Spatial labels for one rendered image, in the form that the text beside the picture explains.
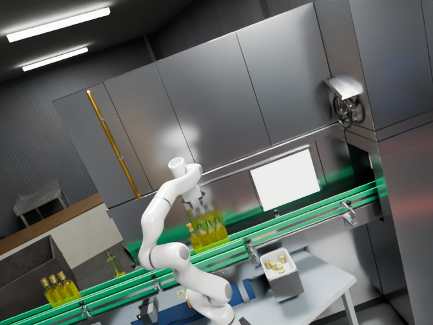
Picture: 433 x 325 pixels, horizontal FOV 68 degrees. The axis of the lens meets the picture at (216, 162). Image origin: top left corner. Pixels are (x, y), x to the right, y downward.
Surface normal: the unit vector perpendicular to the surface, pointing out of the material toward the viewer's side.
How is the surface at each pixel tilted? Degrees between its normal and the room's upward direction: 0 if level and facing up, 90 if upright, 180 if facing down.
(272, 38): 90
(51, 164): 90
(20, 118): 90
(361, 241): 90
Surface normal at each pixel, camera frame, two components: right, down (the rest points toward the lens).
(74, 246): 0.46, 0.12
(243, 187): 0.10, 0.28
